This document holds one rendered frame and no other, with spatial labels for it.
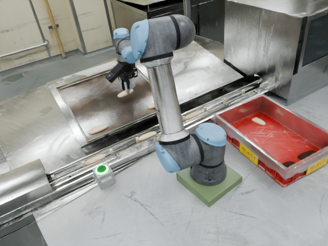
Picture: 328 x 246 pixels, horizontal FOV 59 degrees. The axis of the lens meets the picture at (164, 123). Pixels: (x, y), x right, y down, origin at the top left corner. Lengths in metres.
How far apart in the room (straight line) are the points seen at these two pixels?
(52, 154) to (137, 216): 0.61
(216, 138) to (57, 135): 0.96
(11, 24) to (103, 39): 1.31
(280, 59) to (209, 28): 2.08
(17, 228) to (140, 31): 0.94
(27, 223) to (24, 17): 3.84
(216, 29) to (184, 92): 2.12
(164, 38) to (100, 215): 0.71
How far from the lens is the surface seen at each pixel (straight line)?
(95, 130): 1.48
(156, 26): 0.96
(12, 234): 1.42
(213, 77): 1.81
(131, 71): 1.53
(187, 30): 1.00
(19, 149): 1.71
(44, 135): 1.73
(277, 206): 1.20
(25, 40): 4.95
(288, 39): 1.59
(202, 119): 1.51
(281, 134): 1.51
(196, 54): 2.02
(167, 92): 0.97
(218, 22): 3.71
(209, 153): 1.06
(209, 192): 1.17
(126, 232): 1.14
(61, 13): 4.97
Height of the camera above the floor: 1.75
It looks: 36 degrees down
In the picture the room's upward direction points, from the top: 7 degrees counter-clockwise
